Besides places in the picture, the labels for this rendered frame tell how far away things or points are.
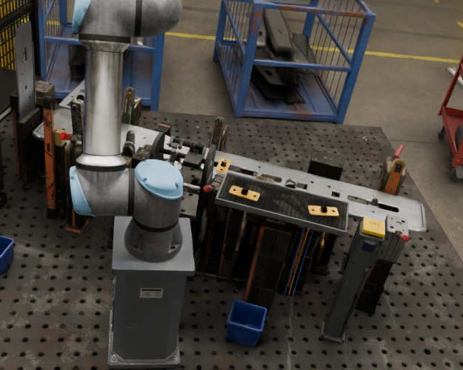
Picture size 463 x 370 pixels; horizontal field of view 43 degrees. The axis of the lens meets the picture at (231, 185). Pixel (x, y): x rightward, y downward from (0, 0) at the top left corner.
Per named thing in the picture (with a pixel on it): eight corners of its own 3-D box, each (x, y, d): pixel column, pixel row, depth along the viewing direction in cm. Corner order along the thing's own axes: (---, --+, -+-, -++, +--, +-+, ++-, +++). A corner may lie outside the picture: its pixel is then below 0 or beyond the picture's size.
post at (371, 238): (345, 326, 194) (385, 225, 168) (343, 344, 188) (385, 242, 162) (322, 320, 194) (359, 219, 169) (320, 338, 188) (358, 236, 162)
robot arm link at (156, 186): (181, 229, 145) (187, 185, 137) (126, 228, 142) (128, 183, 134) (178, 198, 154) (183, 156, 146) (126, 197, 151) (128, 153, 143)
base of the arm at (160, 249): (184, 263, 149) (187, 233, 143) (123, 261, 146) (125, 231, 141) (180, 223, 161) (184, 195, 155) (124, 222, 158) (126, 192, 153)
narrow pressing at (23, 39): (36, 107, 216) (31, 18, 196) (20, 122, 207) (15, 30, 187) (34, 107, 216) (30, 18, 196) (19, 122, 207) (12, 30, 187)
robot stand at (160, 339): (179, 368, 171) (195, 271, 148) (106, 368, 167) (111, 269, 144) (176, 313, 187) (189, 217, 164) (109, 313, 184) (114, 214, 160)
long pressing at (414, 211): (423, 199, 209) (425, 195, 208) (427, 238, 191) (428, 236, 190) (57, 108, 221) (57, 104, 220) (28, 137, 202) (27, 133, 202)
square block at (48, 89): (57, 161, 242) (55, 83, 221) (48, 172, 235) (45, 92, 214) (39, 157, 242) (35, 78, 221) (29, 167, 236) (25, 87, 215)
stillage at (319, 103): (212, 59, 509) (228, -54, 454) (300, 66, 526) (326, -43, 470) (231, 133, 415) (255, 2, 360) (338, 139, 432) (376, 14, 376)
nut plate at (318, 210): (336, 208, 168) (336, 205, 167) (339, 216, 165) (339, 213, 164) (307, 205, 166) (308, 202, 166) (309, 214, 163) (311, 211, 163)
